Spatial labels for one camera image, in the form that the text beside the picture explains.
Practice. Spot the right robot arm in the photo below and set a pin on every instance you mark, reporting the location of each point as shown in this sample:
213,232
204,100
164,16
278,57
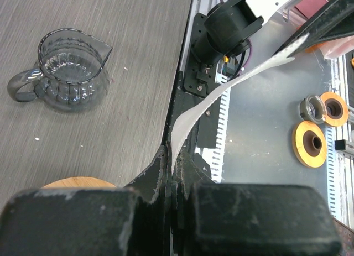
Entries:
228,26

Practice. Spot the smoky glass coffee server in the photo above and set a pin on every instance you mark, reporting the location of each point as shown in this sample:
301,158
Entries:
70,74

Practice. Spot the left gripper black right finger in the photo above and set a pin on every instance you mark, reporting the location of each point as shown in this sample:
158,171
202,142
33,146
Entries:
247,219

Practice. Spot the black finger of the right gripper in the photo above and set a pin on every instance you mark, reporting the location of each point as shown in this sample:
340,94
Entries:
333,21

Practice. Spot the white slotted cable duct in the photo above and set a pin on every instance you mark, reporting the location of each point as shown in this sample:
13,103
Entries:
211,138

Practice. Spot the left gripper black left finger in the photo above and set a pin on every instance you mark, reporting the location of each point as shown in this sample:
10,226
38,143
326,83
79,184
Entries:
132,220

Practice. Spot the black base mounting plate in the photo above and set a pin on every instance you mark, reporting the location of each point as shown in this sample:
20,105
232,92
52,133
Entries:
193,82

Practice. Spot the white paper coffee filter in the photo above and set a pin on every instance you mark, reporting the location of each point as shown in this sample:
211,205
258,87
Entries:
185,122

